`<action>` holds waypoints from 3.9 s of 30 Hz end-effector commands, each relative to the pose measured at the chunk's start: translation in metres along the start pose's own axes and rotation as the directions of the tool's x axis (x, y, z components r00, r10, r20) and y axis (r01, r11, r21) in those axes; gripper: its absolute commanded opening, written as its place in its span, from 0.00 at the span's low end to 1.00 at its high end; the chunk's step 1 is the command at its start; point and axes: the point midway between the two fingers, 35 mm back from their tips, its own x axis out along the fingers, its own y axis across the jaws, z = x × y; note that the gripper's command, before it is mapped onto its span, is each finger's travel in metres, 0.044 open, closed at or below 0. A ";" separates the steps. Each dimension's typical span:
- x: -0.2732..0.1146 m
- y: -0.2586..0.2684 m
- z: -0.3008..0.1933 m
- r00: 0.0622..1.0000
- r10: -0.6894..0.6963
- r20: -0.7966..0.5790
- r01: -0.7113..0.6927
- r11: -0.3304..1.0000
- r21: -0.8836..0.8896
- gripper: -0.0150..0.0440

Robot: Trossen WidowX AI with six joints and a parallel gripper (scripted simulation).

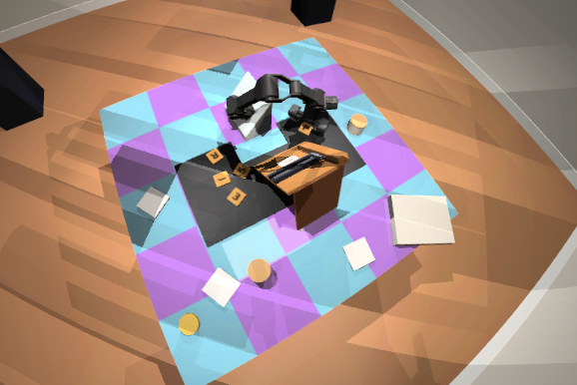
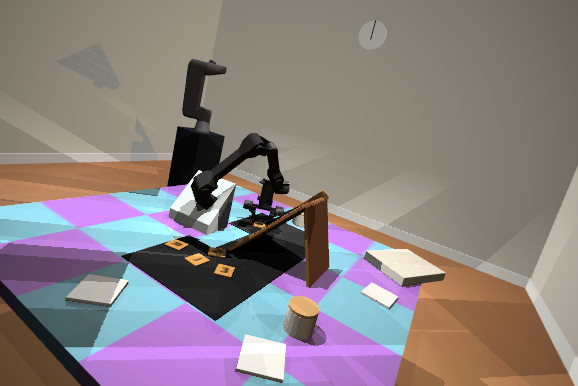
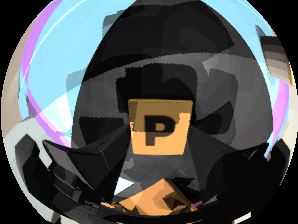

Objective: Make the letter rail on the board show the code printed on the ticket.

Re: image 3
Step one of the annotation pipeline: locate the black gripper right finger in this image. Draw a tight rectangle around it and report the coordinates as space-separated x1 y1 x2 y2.
188 125 270 205

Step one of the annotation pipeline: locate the grey cylindrical canister with yellow lid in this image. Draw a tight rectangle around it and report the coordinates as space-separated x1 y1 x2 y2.
259 35 294 87

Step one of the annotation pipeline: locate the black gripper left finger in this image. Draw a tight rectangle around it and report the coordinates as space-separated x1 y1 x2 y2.
41 124 132 205

